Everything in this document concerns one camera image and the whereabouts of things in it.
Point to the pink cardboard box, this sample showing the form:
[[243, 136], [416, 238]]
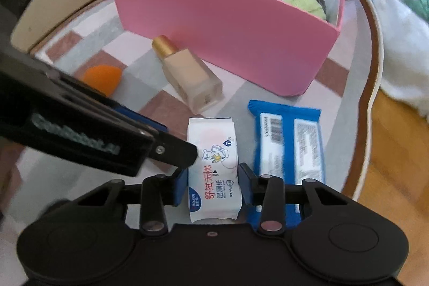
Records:
[[228, 31]]

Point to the green yarn ball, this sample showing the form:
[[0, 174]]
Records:
[[303, 3]]

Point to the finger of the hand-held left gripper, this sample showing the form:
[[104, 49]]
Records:
[[142, 118], [174, 150]]

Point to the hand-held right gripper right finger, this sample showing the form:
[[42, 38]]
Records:
[[246, 186]]

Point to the orange makeup sponge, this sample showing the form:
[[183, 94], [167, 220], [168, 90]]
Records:
[[102, 78]]

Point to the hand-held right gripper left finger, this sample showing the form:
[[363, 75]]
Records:
[[181, 188]]

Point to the small white tissue packet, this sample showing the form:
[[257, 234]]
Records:
[[214, 152]]

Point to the foundation bottle with gold cap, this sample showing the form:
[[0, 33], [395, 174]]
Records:
[[187, 75]]

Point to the blue wet wipes packet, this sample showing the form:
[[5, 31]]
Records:
[[288, 138]]

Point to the checkered rug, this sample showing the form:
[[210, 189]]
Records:
[[345, 111]]

